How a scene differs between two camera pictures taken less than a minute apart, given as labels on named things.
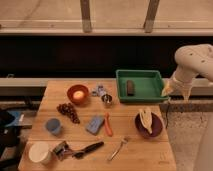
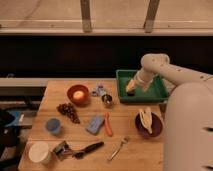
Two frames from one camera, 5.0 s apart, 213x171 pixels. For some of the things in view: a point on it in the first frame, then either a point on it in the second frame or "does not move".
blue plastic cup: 53,125 does not move
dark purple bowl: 157,124 does not move
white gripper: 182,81 → 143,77
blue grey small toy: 100,91 does not move
